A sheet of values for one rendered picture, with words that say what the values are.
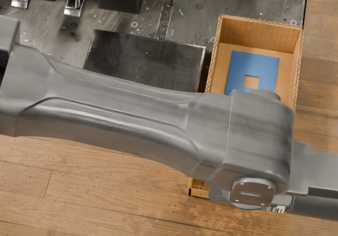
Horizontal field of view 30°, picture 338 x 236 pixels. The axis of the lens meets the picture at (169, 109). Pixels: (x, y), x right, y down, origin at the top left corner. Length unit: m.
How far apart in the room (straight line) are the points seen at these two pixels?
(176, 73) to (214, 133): 0.42
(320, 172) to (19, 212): 0.44
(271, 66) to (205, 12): 0.14
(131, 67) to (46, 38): 0.15
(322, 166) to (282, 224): 0.29
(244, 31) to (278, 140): 0.43
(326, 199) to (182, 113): 0.17
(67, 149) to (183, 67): 0.20
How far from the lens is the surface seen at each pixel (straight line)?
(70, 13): 0.90
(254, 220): 0.85
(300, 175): 0.57
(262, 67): 0.93
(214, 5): 1.00
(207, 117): 0.50
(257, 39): 0.94
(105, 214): 0.85
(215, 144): 0.49
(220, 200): 0.70
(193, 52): 0.93
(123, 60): 0.92
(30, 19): 1.01
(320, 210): 0.60
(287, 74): 0.94
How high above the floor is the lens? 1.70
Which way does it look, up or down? 63 degrees down
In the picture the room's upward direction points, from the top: 1 degrees counter-clockwise
